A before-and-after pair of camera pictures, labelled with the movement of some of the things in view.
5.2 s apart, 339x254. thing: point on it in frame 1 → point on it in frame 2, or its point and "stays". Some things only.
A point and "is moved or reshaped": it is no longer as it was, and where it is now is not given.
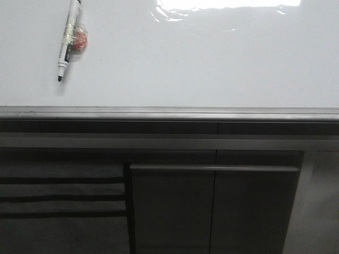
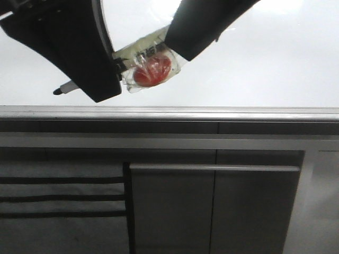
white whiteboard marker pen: [68, 37] is moved or reshaped
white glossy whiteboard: [172, 53] stays
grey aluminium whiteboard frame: [169, 114] stays
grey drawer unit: [63, 208] stays
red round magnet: [80, 39] is moved or reshaped
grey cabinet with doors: [212, 201] stays
